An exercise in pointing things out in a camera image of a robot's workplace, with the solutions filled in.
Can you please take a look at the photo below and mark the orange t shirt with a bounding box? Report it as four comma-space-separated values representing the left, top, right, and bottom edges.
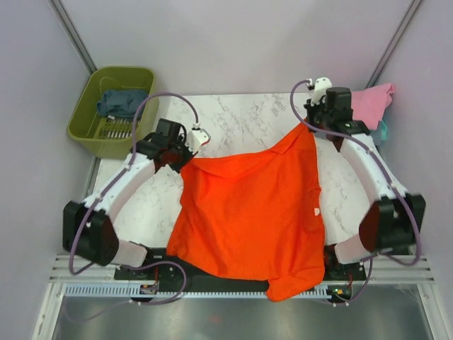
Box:
166, 125, 325, 302

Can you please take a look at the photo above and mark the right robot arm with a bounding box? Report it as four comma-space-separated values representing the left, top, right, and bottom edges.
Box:
304, 79, 426, 279

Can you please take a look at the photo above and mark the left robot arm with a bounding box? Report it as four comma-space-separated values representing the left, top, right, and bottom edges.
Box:
62, 118, 211, 278

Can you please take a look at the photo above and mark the pink folded t shirt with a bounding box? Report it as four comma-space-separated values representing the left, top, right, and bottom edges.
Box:
351, 83, 394, 130

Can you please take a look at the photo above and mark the teal folded t shirt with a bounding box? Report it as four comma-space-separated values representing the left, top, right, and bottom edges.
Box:
370, 120, 389, 146

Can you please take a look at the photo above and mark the dark blue crumpled t shirt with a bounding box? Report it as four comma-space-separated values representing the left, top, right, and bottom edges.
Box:
96, 89, 148, 120

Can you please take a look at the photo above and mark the olive green plastic basket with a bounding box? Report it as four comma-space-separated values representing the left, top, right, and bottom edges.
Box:
67, 67, 159, 159

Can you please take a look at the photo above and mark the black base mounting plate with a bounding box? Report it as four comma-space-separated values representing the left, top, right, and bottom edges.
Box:
114, 248, 365, 288

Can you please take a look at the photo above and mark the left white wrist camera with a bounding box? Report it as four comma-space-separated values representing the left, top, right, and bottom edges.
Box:
186, 123, 211, 150

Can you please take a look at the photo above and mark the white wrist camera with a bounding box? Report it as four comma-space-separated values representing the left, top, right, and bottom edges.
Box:
306, 77, 333, 106
186, 123, 211, 150

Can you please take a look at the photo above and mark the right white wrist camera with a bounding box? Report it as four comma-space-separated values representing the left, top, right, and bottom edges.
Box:
306, 77, 333, 106

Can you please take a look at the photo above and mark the aluminium rail frame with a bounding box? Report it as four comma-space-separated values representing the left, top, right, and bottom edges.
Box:
33, 254, 452, 339

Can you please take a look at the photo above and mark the light blue cable duct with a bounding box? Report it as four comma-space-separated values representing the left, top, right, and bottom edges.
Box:
65, 279, 355, 297

